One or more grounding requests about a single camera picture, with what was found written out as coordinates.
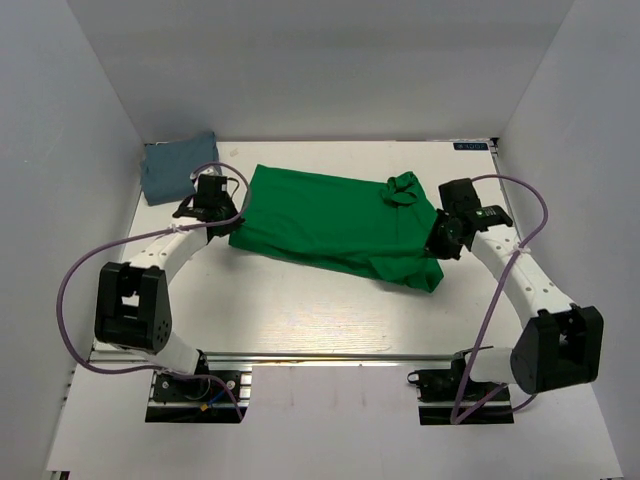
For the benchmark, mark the aluminium table rail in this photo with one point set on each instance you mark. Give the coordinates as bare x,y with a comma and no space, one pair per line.
103,356

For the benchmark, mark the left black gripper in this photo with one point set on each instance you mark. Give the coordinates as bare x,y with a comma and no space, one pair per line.
230,226

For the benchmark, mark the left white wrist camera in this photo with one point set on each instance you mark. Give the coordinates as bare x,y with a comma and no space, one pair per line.
211,171

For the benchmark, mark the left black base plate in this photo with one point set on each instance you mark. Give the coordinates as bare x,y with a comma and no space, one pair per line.
199,401

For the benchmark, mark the folded blue-grey t shirt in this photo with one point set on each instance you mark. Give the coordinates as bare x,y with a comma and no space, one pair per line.
167,167

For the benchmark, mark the green t shirt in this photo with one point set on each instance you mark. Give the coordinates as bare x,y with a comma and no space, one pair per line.
375,230

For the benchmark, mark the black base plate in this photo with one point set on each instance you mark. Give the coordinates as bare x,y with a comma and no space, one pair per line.
199,401
437,391

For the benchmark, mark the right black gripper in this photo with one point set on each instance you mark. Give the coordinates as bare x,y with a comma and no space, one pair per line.
436,247

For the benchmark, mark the blue label sticker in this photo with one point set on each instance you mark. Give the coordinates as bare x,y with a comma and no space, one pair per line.
470,146

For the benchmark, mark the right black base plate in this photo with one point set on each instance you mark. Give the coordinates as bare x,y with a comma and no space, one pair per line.
437,391

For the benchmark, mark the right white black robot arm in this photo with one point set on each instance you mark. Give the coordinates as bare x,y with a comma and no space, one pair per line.
560,343

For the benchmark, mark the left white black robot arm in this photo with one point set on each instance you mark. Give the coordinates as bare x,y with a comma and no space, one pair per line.
133,305

